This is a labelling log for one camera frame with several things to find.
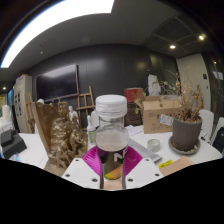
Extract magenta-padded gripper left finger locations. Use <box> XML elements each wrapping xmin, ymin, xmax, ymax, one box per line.
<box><xmin>62</xmin><ymin>145</ymin><xmax>103</xmax><ymax>190</ymax></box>

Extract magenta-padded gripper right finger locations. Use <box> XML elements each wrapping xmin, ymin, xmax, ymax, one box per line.
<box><xmin>122</xmin><ymin>145</ymin><xmax>164</xmax><ymax>190</ymax></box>

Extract clear white-capped drink bottle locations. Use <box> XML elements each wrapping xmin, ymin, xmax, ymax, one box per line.
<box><xmin>94</xmin><ymin>94</ymin><xmax>130</xmax><ymax>181</ymax></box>

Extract newspaper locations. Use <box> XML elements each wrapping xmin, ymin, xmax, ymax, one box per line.
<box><xmin>128</xmin><ymin>137</ymin><xmax>163</xmax><ymax>164</ymax></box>

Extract yellow tag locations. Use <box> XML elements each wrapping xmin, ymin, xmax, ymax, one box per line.
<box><xmin>157</xmin><ymin>159</ymin><xmax>174</xmax><ymax>169</ymax></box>

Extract small clear glass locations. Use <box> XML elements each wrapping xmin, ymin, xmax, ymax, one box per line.
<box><xmin>146</xmin><ymin>138</ymin><xmax>161</xmax><ymax>154</ymax></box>

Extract golden sculpture on wooden base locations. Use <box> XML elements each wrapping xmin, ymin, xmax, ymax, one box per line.
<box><xmin>31</xmin><ymin>99</ymin><xmax>89</xmax><ymax>178</ymax></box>

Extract white chair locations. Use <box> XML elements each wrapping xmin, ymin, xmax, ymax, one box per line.
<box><xmin>89</xmin><ymin>110</ymin><xmax>101</xmax><ymax>129</ymax></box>
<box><xmin>198</xmin><ymin>109</ymin><xmax>215</xmax><ymax>143</ymax></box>
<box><xmin>211</xmin><ymin>116</ymin><xmax>224</xmax><ymax>156</ymax></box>

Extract cardboard box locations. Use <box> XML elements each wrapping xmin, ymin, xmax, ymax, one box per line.
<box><xmin>134</xmin><ymin>94</ymin><xmax>183</xmax><ymax>135</ymax></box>

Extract dried plant in grey pot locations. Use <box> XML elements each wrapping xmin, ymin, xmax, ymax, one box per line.
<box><xmin>159</xmin><ymin>71</ymin><xmax>204</xmax><ymax>156</ymax></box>

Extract black box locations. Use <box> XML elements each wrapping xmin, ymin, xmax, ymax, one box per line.
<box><xmin>0</xmin><ymin>129</ymin><xmax>28</xmax><ymax>160</ymax></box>

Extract wooden easel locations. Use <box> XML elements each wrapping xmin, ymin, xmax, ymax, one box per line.
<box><xmin>24</xmin><ymin>93</ymin><xmax>38</xmax><ymax>134</ymax></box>
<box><xmin>76</xmin><ymin>85</ymin><xmax>97</xmax><ymax>129</ymax></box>

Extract red box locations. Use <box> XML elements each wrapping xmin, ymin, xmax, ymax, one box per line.
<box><xmin>123</xmin><ymin>87</ymin><xmax>144</xmax><ymax>103</ymax></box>

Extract black backpack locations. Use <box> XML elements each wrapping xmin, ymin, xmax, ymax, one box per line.
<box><xmin>213</xmin><ymin>126</ymin><xmax>224</xmax><ymax>155</ymax></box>

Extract white plaster torso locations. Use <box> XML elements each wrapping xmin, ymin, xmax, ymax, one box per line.
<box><xmin>147</xmin><ymin>73</ymin><xmax>162</xmax><ymax>97</ymax></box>

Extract pale cabinet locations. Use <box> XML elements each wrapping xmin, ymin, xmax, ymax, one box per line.
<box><xmin>12</xmin><ymin>73</ymin><xmax>34</xmax><ymax>134</ymax></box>

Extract round ceiling spotlights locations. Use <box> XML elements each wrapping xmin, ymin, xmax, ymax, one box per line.
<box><xmin>1</xmin><ymin>33</ymin><xmax>206</xmax><ymax>92</ymax></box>

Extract long ceiling light panel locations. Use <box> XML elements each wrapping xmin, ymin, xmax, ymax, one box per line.
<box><xmin>0</xmin><ymin>0</ymin><xmax>116</xmax><ymax>69</ymax></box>

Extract black wall screen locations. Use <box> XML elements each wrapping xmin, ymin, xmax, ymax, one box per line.
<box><xmin>35</xmin><ymin>63</ymin><xmax>80</xmax><ymax>103</ymax></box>

